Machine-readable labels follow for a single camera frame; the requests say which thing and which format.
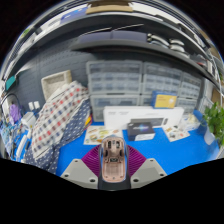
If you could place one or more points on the teal small item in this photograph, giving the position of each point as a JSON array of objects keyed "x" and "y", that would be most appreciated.
[{"x": 10, "y": 83}]

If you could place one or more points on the food sticker sheet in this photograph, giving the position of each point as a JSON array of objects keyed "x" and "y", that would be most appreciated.
[{"x": 96, "y": 135}]

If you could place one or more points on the transparent pink computer mouse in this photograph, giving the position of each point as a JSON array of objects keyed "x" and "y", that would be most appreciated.
[{"x": 114, "y": 163}]

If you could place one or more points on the long white keyboard box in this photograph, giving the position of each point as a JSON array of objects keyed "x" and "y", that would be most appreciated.
[{"x": 115, "y": 116}]

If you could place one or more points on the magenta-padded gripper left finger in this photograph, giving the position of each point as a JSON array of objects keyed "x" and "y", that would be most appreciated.
[{"x": 78, "y": 173}]

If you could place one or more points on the orange yellow hand tool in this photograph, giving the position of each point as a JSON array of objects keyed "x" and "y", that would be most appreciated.
[{"x": 88, "y": 121}]

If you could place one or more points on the red blue plaid cloth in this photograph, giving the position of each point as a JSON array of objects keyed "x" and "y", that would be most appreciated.
[{"x": 56, "y": 116}]

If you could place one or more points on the green potted plant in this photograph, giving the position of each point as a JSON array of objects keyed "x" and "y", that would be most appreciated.
[{"x": 213, "y": 120}]

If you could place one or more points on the small black product box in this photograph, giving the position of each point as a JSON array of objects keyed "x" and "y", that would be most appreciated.
[{"x": 140, "y": 131}]

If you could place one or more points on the white woven basket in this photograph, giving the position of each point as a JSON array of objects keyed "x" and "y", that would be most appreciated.
[{"x": 55, "y": 81}]

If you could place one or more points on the purple cloth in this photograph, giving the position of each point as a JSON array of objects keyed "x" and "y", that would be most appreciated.
[{"x": 14, "y": 113}]

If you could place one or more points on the grey wall shelf unit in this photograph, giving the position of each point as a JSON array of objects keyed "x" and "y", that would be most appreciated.
[{"x": 110, "y": 43}]

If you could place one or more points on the yellow blue-framed sign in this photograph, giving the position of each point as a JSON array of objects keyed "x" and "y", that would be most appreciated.
[{"x": 165, "y": 100}]

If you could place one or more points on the white wall socket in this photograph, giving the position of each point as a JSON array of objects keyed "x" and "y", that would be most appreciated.
[
  {"x": 31, "y": 106},
  {"x": 37, "y": 105}
]

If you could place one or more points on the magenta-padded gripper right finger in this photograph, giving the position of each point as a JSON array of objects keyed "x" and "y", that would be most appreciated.
[{"x": 148, "y": 173}]

